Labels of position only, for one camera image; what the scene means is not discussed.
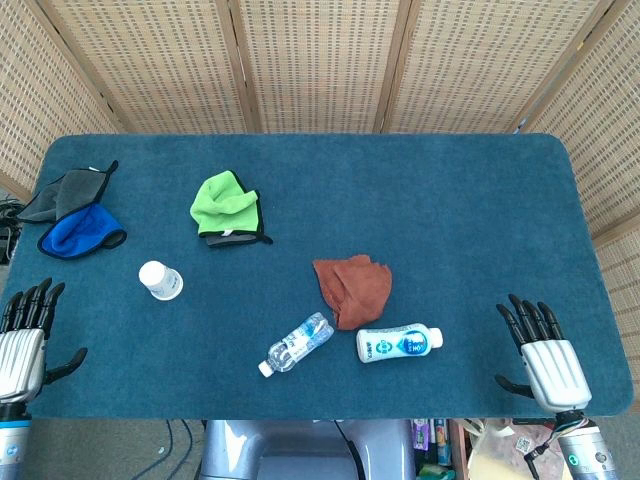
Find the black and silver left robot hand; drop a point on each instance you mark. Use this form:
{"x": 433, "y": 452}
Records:
{"x": 20, "y": 360}

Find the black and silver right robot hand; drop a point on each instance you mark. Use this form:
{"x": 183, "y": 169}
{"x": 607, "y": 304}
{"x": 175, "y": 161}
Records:
{"x": 555, "y": 372}

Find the white paper cup blue print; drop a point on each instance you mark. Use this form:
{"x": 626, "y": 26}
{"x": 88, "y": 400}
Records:
{"x": 156, "y": 277}

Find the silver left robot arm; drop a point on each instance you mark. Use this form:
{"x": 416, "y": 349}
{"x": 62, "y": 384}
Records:
{"x": 12, "y": 445}

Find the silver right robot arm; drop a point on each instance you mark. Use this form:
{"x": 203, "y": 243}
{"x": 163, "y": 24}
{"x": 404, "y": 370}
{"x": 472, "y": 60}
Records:
{"x": 585, "y": 450}

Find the white paper cup green leaves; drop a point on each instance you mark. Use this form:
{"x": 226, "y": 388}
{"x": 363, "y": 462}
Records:
{"x": 173, "y": 295}

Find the cream paper bag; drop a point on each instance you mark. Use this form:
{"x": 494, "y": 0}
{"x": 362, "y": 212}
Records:
{"x": 500, "y": 450}

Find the blue microfibre cloth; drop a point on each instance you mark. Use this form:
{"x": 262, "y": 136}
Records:
{"x": 80, "y": 230}

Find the colourful snack packages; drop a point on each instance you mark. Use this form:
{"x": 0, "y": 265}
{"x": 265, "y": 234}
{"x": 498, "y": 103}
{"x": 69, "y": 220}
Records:
{"x": 430, "y": 445}

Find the white milk drink bottle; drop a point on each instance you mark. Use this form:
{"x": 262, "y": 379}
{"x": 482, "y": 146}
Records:
{"x": 395, "y": 345}

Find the grey microfibre cloth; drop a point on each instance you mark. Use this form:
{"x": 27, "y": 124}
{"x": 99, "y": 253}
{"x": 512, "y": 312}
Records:
{"x": 70, "y": 192}

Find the brown microfibre cloth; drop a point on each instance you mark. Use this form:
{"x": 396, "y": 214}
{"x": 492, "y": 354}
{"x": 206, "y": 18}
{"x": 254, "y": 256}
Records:
{"x": 357, "y": 292}

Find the teal carpet table mat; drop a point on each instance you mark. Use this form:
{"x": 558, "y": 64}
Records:
{"x": 400, "y": 200}

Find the woven rattan screen panel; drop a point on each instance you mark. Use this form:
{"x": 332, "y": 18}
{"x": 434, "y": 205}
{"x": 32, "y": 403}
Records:
{"x": 30, "y": 100}
{"x": 475, "y": 65}
{"x": 320, "y": 65}
{"x": 150, "y": 65}
{"x": 600, "y": 125}

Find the green microfibre cloth black trim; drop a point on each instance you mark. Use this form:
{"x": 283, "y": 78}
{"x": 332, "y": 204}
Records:
{"x": 220, "y": 205}

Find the clear plastic water bottle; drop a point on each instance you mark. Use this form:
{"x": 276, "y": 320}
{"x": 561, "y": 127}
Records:
{"x": 295, "y": 346}

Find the grey robot torso base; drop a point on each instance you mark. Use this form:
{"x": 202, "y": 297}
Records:
{"x": 290, "y": 450}

